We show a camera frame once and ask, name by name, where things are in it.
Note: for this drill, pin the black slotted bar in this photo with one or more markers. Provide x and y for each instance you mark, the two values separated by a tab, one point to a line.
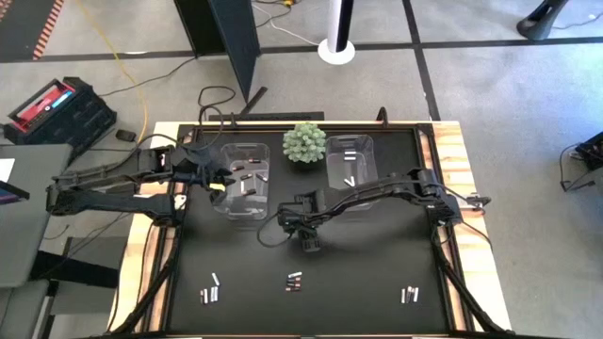
268	116

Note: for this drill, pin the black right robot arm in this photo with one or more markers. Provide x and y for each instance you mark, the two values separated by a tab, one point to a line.
377	186

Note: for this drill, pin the green succulent in grey pot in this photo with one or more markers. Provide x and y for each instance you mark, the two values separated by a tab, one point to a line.
304	143

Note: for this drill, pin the white black pole round base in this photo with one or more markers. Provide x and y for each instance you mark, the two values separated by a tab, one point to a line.
336	52

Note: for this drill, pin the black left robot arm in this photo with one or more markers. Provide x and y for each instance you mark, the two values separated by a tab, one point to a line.
103	202

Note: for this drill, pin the silver mounting bracket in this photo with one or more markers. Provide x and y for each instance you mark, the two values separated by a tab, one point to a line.
180	202

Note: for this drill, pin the grey cabinet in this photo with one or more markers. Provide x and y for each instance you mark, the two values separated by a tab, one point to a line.
19	315

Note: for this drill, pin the white paper sheet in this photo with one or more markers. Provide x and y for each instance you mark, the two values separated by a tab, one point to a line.
5	169

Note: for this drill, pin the clear plastic bin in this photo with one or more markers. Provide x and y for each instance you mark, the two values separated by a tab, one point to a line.
339	169
254	207

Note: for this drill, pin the black equipment box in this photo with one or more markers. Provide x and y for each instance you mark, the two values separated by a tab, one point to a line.
593	153

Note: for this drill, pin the dark tablet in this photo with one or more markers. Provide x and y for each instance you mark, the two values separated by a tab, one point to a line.
11	194

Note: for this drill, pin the black red toolbox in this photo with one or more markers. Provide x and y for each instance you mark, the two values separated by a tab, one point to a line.
85	117

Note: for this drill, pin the black room divider panel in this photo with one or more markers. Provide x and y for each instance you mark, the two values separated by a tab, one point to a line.
235	42

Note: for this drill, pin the wooden table with black frame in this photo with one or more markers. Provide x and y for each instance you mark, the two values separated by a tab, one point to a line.
447	134

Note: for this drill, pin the black stand base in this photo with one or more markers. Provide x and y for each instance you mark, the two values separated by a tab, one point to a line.
537	26

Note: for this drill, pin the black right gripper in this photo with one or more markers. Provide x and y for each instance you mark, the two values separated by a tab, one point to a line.
304	214

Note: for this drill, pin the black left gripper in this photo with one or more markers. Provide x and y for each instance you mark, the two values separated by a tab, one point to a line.
195	169

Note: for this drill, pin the black mat orange stripes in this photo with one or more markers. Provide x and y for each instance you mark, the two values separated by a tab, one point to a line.
23	28

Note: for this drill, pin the grey side table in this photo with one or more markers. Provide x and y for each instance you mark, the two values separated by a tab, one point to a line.
23	235

